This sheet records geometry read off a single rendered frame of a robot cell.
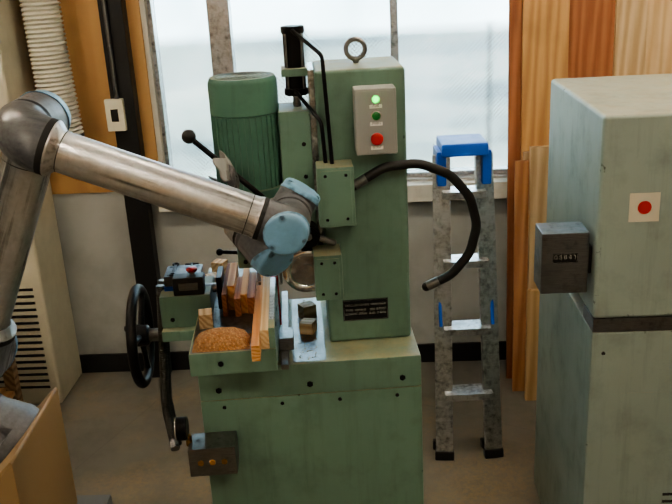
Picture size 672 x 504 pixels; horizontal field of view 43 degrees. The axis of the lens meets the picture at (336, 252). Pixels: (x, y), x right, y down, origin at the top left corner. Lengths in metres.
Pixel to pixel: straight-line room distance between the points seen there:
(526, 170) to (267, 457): 1.65
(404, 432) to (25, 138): 1.22
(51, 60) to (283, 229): 2.04
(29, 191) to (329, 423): 0.96
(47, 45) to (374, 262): 1.82
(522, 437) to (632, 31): 1.61
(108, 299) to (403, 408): 2.02
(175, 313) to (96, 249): 1.66
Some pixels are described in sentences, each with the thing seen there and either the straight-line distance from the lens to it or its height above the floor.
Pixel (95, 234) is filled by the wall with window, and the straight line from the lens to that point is 3.90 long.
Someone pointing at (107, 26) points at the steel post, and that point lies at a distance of 3.59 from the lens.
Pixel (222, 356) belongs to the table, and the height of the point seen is 0.89.
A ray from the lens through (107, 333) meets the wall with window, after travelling 4.07.
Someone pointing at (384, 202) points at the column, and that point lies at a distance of 2.18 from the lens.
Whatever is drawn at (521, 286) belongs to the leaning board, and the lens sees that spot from 3.55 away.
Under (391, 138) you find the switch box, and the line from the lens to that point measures 2.08.
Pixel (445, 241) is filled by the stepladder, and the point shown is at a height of 0.81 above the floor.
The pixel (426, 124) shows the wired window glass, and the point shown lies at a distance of 3.68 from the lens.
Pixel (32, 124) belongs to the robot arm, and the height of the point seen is 1.50.
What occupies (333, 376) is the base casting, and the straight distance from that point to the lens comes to 2.23.
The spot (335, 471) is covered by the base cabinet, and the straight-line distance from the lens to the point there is 2.38.
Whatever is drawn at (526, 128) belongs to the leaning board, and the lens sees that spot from 3.49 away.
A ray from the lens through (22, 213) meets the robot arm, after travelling 1.97.
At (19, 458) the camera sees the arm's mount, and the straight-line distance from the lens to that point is 1.90.
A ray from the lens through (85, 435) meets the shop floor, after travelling 3.67.
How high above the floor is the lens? 1.79
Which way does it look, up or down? 19 degrees down
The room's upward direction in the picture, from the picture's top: 3 degrees counter-clockwise
